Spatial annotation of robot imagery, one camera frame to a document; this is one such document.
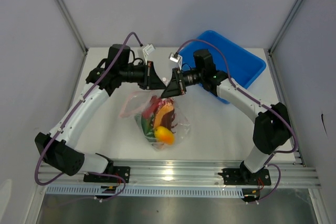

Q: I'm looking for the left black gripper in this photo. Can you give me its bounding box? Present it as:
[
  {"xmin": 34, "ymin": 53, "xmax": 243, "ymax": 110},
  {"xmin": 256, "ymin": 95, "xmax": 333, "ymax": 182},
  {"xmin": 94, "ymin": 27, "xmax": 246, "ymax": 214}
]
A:
[{"xmin": 119, "ymin": 60, "xmax": 166, "ymax": 90}]

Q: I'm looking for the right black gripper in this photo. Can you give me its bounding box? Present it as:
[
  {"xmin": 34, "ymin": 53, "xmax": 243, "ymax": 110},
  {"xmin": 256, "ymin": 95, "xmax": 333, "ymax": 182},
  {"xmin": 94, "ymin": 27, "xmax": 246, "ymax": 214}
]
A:
[{"xmin": 161, "ymin": 68, "xmax": 204, "ymax": 100}]

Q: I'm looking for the red toy lobster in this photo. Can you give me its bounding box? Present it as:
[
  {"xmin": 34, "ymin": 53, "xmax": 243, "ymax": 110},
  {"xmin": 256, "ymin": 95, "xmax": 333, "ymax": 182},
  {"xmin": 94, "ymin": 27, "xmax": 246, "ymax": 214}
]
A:
[{"xmin": 141, "ymin": 95, "xmax": 176, "ymax": 130}]

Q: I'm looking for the clear zip top bag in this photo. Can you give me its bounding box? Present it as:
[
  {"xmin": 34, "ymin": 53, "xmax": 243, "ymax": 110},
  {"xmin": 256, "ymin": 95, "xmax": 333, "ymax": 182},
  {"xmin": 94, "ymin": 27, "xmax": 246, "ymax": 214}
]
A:
[{"xmin": 119, "ymin": 90, "xmax": 191, "ymax": 151}]

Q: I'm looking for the yellow orange toy fruit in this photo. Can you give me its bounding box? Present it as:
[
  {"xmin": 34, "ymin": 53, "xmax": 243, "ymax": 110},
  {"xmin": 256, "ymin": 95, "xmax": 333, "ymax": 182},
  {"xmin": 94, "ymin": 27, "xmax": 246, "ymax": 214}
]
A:
[{"xmin": 154, "ymin": 126, "xmax": 175, "ymax": 145}]

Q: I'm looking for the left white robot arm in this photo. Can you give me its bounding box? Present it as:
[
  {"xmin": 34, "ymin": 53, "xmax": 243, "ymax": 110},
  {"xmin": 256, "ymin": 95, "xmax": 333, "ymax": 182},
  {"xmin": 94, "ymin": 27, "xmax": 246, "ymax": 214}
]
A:
[{"xmin": 35, "ymin": 44, "xmax": 165, "ymax": 182}]

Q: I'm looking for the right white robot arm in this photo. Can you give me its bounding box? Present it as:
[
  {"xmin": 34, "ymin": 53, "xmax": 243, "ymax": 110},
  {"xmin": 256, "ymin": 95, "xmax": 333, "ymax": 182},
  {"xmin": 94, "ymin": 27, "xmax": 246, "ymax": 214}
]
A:
[{"xmin": 161, "ymin": 49, "xmax": 292, "ymax": 184}]

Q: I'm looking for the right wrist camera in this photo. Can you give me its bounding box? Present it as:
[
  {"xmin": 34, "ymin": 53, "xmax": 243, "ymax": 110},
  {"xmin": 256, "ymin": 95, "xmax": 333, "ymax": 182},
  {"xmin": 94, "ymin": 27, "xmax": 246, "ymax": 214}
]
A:
[{"xmin": 169, "ymin": 53, "xmax": 183, "ymax": 70}]

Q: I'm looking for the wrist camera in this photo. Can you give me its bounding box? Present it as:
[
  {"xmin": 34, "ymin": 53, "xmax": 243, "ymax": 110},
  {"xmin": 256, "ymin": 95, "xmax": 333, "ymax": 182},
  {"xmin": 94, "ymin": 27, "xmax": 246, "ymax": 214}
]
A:
[
  {"xmin": 138, "ymin": 44, "xmax": 155, "ymax": 65},
  {"xmin": 169, "ymin": 53, "xmax": 183, "ymax": 70}
]

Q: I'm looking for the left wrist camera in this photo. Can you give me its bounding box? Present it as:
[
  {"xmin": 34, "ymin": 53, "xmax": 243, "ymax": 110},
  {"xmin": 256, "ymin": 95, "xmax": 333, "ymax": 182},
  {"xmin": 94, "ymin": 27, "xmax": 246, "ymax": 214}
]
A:
[{"xmin": 138, "ymin": 44, "xmax": 155, "ymax": 65}]

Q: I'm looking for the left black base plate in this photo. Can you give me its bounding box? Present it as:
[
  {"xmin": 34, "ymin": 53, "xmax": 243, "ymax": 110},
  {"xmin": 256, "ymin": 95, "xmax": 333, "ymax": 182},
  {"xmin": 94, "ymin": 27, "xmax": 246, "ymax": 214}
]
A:
[{"xmin": 83, "ymin": 166, "xmax": 131, "ymax": 184}]

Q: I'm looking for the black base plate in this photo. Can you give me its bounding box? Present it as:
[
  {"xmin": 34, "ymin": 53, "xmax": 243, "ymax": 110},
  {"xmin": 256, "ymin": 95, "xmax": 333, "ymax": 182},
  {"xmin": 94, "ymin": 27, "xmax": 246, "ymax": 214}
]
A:
[
  {"xmin": 83, "ymin": 166, "xmax": 131, "ymax": 184},
  {"xmin": 217, "ymin": 168, "xmax": 271, "ymax": 186}
]

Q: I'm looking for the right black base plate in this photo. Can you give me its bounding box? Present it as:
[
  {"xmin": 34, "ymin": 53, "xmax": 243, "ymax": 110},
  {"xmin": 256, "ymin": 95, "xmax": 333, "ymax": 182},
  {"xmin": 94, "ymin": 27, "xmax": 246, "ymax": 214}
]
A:
[{"xmin": 217, "ymin": 168, "xmax": 271, "ymax": 186}]

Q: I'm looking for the slotted cable duct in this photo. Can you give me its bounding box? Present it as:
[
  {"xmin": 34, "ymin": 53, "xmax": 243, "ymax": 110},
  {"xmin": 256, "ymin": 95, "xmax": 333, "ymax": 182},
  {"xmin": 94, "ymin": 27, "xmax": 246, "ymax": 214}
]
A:
[{"xmin": 46, "ymin": 185, "xmax": 244, "ymax": 198}]

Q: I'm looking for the aluminium rail frame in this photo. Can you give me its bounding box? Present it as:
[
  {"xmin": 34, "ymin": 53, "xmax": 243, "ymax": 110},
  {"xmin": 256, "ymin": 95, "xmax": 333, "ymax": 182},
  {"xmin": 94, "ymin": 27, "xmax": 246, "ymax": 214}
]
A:
[{"xmin": 35, "ymin": 159, "xmax": 321, "ymax": 188}]

